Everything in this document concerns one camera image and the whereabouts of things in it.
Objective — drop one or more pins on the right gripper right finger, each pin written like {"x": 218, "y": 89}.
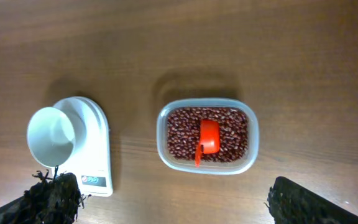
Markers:
{"x": 290, "y": 203}

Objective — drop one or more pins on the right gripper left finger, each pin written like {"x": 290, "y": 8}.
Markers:
{"x": 51, "y": 200}

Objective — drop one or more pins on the orange plastic measuring scoop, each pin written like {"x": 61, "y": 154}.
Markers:
{"x": 209, "y": 142}

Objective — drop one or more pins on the white digital kitchen scale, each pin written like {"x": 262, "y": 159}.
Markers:
{"x": 91, "y": 164}

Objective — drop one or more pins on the white round bowl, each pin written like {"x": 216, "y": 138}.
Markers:
{"x": 57, "y": 133}

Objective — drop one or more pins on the clear plastic food container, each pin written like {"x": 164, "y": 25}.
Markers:
{"x": 215, "y": 168}

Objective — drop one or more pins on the red adzuki beans in container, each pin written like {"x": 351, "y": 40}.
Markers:
{"x": 183, "y": 133}

